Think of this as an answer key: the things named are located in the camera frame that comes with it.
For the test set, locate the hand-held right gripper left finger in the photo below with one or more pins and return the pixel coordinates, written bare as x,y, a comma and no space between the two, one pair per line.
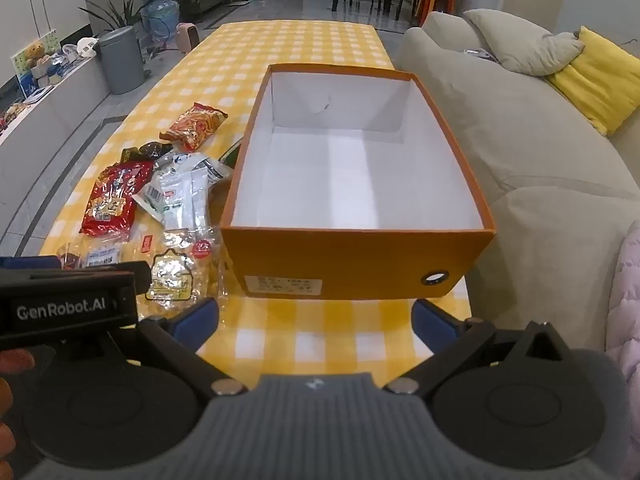
197,320

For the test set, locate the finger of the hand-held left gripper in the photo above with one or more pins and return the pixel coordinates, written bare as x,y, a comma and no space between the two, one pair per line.
30,262
137,276

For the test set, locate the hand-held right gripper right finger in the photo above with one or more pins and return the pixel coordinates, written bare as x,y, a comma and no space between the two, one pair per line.
432,322

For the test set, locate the clear packet of yellow cookies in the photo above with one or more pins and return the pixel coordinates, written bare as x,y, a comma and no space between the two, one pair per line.
172,275

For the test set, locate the clear packet of white balls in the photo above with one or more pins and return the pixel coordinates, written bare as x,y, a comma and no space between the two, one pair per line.
102,255

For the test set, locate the small clear red-label packet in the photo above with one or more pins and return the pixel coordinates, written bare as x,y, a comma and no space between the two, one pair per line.
202,249

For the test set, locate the red snack packet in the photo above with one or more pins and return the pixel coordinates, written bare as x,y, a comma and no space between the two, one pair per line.
112,200

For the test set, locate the orange cardboard box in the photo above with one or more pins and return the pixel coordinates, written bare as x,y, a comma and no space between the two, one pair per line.
350,265

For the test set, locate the white and green snack packet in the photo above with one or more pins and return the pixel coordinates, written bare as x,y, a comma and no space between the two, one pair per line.
200,166

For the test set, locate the dark green snack packet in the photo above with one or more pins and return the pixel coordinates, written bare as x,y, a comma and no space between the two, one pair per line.
232,154

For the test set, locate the orange stick snack packet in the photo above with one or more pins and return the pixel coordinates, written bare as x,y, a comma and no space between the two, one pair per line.
197,122

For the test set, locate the person's left hand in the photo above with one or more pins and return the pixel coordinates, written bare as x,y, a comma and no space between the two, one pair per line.
12,362

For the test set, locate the white low cabinet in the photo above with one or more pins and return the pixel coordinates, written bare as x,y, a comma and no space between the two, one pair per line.
50,125

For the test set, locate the pile of colourful packets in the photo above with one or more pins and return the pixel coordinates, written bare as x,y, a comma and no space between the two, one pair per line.
12,116

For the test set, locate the beige sofa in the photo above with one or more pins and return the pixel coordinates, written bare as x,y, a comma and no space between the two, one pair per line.
525,160

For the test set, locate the lilac quilted jacket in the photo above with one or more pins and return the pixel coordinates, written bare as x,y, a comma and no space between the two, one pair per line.
630,310

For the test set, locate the plush bear picture card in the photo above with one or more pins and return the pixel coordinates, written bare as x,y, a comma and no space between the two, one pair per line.
35,60

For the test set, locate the grey trash bin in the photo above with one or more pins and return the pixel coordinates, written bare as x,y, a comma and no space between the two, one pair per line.
120,60

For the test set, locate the white cap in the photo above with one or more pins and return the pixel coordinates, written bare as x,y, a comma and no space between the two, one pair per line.
86,46

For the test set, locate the pink heater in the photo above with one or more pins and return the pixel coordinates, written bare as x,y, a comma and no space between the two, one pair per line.
188,37

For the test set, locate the long-leaved potted plant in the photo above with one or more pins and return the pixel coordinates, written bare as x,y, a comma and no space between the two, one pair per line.
117,15

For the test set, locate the blue water jug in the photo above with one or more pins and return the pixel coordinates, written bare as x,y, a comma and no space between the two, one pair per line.
160,15

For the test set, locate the small grey object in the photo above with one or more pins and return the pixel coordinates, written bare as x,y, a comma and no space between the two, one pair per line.
477,54

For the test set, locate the yellow checked tablecloth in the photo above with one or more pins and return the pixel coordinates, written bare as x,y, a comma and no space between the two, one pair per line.
300,45

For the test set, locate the yellow cushion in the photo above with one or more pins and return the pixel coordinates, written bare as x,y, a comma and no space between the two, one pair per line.
595,80

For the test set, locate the beige cushion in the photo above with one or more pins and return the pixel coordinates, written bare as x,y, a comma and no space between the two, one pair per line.
520,40

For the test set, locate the orange stool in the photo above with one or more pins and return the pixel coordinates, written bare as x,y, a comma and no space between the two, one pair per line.
435,0

